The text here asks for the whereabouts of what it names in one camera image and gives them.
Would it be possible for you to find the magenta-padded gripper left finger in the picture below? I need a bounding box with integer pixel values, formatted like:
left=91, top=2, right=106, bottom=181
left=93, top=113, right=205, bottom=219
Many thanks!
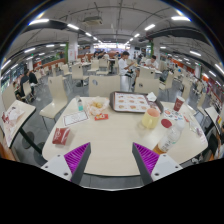
left=40, top=142, right=92, bottom=185

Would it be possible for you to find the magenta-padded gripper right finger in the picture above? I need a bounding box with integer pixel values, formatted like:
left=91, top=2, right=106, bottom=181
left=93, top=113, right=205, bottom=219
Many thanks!
left=131, top=142, right=184, bottom=186

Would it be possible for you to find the clear white-capped drink bottle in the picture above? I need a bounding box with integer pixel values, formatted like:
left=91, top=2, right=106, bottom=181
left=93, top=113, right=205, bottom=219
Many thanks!
left=152, top=119, right=186, bottom=156

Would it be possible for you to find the red paper food pouch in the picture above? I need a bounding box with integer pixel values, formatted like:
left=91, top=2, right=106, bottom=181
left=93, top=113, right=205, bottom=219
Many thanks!
left=51, top=127, right=71, bottom=146

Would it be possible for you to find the pale yellow mug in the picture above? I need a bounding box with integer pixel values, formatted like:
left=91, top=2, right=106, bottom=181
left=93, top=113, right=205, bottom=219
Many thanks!
left=141, top=107, right=162, bottom=130

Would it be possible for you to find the clear plastic wrapper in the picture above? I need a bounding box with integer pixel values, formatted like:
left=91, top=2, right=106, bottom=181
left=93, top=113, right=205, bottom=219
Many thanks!
left=189, top=119, right=201, bottom=135

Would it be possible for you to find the white paper card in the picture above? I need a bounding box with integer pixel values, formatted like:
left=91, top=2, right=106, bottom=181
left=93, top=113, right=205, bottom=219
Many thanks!
left=62, top=110, right=90, bottom=127

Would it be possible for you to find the white neighbouring table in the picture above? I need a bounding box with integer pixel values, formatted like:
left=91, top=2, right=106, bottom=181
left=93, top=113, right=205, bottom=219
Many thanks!
left=0, top=99, right=37, bottom=149
left=203, top=105, right=224, bottom=134

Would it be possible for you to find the red paper cup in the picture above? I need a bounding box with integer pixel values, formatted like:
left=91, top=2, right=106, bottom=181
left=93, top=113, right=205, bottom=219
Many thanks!
left=173, top=95, right=186, bottom=113

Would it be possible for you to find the small clear sanitizer bottle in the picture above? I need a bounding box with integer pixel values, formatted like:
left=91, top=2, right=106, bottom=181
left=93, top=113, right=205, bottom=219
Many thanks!
left=75, top=95, right=84, bottom=112

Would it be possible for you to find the small red sauce packet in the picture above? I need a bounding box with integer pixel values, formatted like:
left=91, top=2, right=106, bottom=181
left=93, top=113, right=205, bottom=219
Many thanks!
left=94, top=113, right=110, bottom=121

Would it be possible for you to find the cream plastic chair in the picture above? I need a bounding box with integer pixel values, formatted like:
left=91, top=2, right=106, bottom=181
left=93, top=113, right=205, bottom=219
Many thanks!
left=39, top=75, right=69, bottom=121
left=134, top=77, right=161, bottom=98
left=88, top=74, right=122, bottom=98

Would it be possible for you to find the white paper napkin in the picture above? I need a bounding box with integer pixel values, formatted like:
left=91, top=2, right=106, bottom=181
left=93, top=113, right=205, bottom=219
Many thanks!
left=146, top=91, right=158, bottom=102

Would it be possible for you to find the printed paper tray liner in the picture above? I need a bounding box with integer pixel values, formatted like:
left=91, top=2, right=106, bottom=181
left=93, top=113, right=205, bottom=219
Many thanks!
left=113, top=92, right=151, bottom=113

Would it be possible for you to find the crumpled food wrapper bag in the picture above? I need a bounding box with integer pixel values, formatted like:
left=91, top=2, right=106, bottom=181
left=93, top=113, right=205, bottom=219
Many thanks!
left=87, top=96, right=110, bottom=116

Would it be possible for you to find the person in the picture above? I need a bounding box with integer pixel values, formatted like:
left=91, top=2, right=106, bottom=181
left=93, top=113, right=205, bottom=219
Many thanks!
left=18, top=70, right=31, bottom=98
left=28, top=70, right=39, bottom=86
left=144, top=54, right=160, bottom=70
left=118, top=50, right=136, bottom=77

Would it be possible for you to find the group of cream chairs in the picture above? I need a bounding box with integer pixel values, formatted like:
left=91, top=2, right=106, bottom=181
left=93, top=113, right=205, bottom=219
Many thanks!
left=6, top=56, right=214, bottom=111

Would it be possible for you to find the group of ceiling lights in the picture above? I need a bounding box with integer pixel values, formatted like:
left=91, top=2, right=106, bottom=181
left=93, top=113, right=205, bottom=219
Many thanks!
left=0, top=14, right=224, bottom=81

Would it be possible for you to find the ceiling air conditioner unit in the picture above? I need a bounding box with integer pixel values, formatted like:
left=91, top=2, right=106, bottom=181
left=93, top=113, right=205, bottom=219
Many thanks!
left=82, top=15, right=104, bottom=27

